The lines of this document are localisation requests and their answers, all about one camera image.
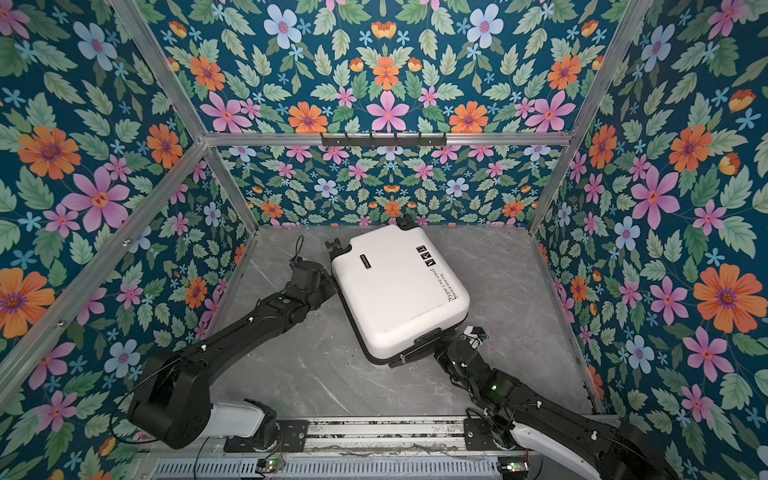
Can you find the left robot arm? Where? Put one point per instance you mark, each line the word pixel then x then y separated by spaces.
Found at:
pixel 172 403

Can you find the white hard-shell suitcase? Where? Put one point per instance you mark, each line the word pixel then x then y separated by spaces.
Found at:
pixel 398 292

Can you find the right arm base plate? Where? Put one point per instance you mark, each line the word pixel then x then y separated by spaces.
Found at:
pixel 479 436

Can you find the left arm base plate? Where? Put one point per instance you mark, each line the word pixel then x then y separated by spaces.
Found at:
pixel 275 436

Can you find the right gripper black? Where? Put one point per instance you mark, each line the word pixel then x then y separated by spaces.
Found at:
pixel 443 356

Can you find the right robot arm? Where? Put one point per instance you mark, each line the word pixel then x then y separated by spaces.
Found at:
pixel 518 416

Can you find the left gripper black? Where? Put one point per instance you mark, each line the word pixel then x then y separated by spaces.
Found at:
pixel 329 283

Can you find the aluminium frame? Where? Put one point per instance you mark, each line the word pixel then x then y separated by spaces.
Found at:
pixel 43 331

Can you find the white vent grille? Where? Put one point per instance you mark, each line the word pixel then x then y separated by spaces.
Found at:
pixel 328 468

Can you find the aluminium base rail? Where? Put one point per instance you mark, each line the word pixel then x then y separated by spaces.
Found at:
pixel 361 437

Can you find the black hook rack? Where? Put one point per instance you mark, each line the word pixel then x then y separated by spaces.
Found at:
pixel 371 140

